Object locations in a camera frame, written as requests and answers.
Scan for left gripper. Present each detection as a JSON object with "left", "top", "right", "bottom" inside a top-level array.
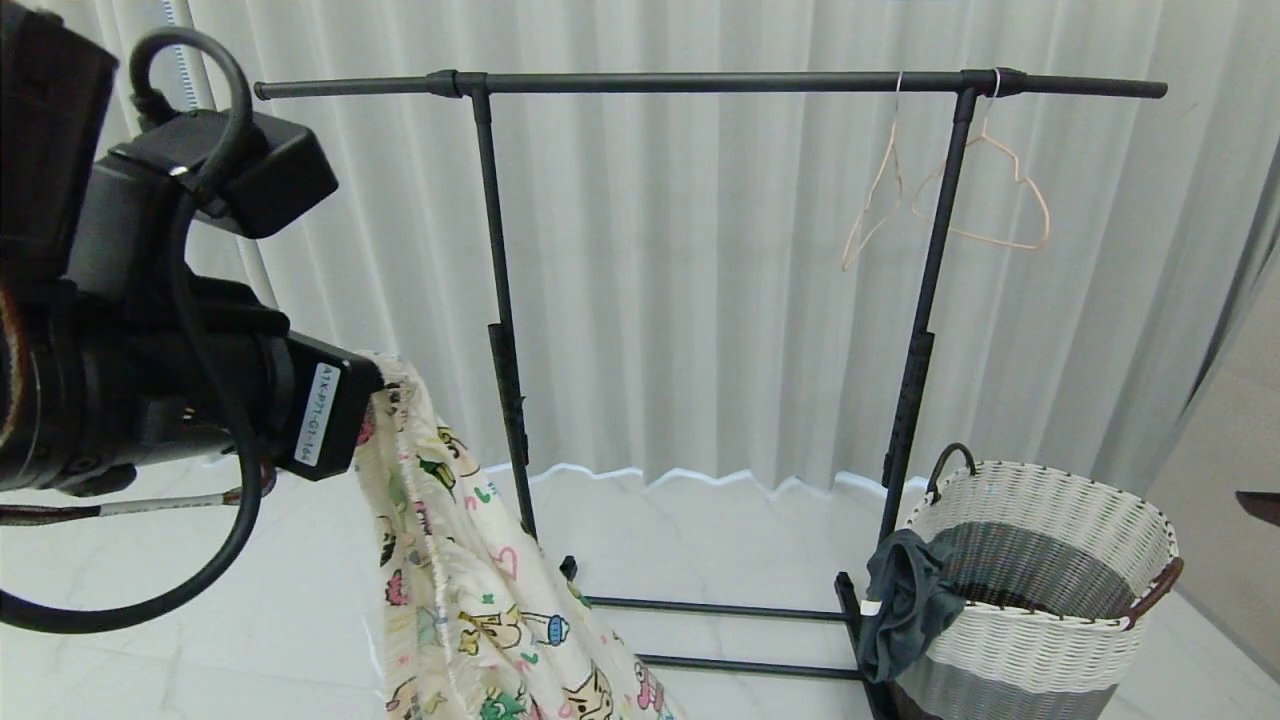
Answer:
[{"left": 30, "top": 328, "right": 387, "bottom": 496}]

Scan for cream printed garment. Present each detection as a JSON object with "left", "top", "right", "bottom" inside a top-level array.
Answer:
[{"left": 352, "top": 350, "right": 691, "bottom": 720}]

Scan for dark grey shirt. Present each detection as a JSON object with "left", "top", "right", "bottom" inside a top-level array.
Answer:
[{"left": 857, "top": 529, "right": 967, "bottom": 685}]

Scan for pink clothes hanger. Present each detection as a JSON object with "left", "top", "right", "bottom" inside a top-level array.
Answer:
[
  {"left": 911, "top": 70, "right": 1052, "bottom": 252},
  {"left": 840, "top": 72, "right": 907, "bottom": 273}
]

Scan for black clothes rack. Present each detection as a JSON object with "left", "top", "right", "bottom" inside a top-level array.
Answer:
[{"left": 254, "top": 68, "right": 1169, "bottom": 720}]

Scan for white laundry basket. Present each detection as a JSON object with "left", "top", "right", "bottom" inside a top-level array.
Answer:
[{"left": 890, "top": 443, "right": 1187, "bottom": 720}]

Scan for white curtain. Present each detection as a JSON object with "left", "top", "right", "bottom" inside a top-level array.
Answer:
[{"left": 30, "top": 0, "right": 1280, "bottom": 501}]

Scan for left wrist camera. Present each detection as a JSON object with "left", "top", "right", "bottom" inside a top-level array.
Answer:
[{"left": 65, "top": 108, "right": 339, "bottom": 336}]

